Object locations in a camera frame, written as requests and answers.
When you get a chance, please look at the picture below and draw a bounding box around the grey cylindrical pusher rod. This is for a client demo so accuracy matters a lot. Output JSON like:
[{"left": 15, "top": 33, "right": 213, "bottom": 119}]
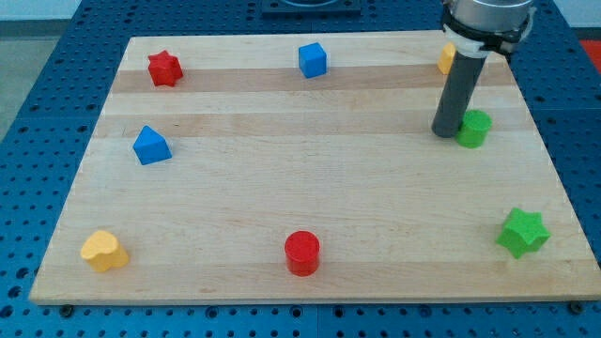
[{"left": 431, "top": 53, "right": 485, "bottom": 138}]

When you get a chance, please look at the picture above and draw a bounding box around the blue triangle block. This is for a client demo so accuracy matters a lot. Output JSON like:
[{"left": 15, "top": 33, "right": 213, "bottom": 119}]
[{"left": 132, "top": 126, "right": 172, "bottom": 165}]

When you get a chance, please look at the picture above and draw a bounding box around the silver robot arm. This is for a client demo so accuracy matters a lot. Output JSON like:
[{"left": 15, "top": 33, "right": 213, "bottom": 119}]
[{"left": 431, "top": 0, "right": 536, "bottom": 138}]

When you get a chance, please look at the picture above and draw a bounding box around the green star block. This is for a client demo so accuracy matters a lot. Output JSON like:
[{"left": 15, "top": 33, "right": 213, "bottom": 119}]
[{"left": 496, "top": 207, "right": 551, "bottom": 259}]

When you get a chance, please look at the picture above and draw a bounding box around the red star block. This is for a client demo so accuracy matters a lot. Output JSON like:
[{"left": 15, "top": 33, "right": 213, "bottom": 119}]
[{"left": 147, "top": 50, "right": 183, "bottom": 86}]

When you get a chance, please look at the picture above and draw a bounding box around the yellow block behind rod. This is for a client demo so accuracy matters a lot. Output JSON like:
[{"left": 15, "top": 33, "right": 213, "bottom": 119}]
[{"left": 437, "top": 42, "right": 456, "bottom": 75}]

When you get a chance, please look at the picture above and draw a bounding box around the green cylinder block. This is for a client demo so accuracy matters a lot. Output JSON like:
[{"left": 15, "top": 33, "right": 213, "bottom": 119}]
[{"left": 455, "top": 110, "right": 492, "bottom": 148}]

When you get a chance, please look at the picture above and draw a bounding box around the blue cube block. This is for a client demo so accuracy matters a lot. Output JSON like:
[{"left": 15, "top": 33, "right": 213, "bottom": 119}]
[{"left": 298, "top": 42, "right": 328, "bottom": 79}]

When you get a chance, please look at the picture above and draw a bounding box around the wooden board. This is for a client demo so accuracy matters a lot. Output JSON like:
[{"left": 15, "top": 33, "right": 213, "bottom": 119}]
[{"left": 29, "top": 31, "right": 600, "bottom": 305}]

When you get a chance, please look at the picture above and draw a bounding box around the red cylinder block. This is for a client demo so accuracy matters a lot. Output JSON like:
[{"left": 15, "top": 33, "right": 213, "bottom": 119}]
[{"left": 284, "top": 230, "right": 320, "bottom": 277}]

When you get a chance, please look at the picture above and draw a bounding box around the yellow heart block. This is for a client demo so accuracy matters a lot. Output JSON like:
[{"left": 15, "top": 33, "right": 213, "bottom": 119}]
[{"left": 80, "top": 230, "right": 130, "bottom": 272}]

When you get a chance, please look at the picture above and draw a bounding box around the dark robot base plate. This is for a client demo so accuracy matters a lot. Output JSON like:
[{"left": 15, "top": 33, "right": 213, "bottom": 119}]
[{"left": 261, "top": 0, "right": 362, "bottom": 17}]

